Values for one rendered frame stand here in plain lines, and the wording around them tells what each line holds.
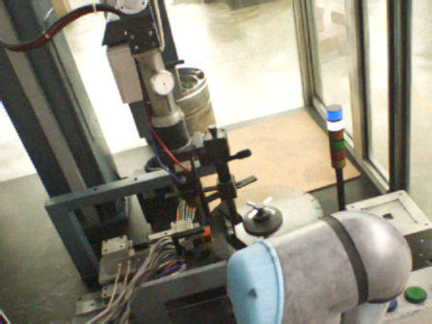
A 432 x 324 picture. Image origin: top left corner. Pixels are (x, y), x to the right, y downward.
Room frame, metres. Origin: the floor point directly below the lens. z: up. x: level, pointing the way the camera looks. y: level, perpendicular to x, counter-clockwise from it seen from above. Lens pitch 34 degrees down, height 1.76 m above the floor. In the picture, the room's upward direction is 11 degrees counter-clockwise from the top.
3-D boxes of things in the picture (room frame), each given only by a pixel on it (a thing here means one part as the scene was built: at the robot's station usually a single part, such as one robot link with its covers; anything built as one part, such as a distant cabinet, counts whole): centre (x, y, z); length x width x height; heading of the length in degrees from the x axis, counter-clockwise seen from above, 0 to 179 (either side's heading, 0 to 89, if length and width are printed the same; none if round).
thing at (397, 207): (1.00, -0.32, 0.82); 0.18 x 0.18 x 0.15; 6
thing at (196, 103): (1.76, 0.28, 0.93); 0.31 x 0.31 x 0.36
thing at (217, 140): (0.98, 0.09, 1.17); 0.06 x 0.05 x 0.20; 87
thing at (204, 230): (1.00, 0.21, 0.95); 0.10 x 0.03 x 0.07; 96
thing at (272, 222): (1.02, 0.02, 0.96); 0.11 x 0.11 x 0.03
